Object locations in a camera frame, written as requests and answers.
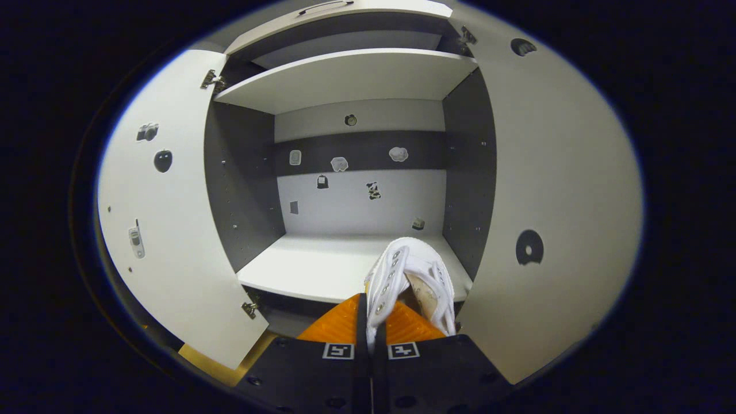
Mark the metal door hinge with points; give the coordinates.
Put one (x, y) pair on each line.
(249, 310)
(467, 37)
(210, 79)

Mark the beige cabinet drawer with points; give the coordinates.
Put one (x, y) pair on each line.
(402, 7)

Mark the white shoe cabinet door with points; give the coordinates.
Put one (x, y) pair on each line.
(178, 230)
(563, 172)

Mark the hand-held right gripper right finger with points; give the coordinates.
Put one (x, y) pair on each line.
(437, 374)

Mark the white canvas shoe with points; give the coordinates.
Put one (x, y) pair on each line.
(397, 270)

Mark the white grey shoe cabinet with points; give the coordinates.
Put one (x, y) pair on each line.
(241, 184)

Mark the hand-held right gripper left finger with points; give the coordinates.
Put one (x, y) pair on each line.
(362, 328)

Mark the white cabinet shelf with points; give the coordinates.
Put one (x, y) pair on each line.
(345, 77)
(310, 267)

